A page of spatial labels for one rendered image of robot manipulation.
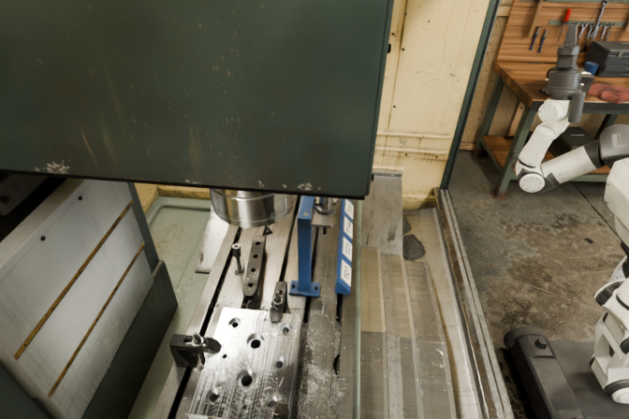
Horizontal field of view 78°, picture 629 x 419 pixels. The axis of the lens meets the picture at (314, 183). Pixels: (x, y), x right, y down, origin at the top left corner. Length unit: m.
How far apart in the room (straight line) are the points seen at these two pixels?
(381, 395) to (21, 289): 0.97
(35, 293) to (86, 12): 0.60
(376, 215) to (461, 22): 0.86
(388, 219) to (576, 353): 1.15
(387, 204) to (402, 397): 0.85
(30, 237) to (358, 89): 0.70
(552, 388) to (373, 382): 1.09
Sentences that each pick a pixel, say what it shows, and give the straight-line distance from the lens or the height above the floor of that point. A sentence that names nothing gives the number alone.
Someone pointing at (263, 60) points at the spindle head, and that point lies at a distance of 0.48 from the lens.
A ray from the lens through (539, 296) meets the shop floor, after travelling 2.83.
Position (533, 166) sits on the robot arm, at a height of 1.18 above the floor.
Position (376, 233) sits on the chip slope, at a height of 0.73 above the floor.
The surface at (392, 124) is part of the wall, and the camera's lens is 1.79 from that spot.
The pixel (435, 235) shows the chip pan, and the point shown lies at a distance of 1.93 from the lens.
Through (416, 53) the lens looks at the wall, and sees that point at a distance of 1.67.
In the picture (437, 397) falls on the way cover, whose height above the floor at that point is 0.73.
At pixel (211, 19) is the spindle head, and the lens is 0.48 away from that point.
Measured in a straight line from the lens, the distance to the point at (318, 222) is 1.09.
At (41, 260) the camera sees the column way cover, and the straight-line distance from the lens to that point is 0.97.
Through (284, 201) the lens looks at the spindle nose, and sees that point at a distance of 0.69.
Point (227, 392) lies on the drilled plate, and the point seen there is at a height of 0.99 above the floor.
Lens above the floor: 1.96
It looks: 37 degrees down
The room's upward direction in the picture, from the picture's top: 1 degrees clockwise
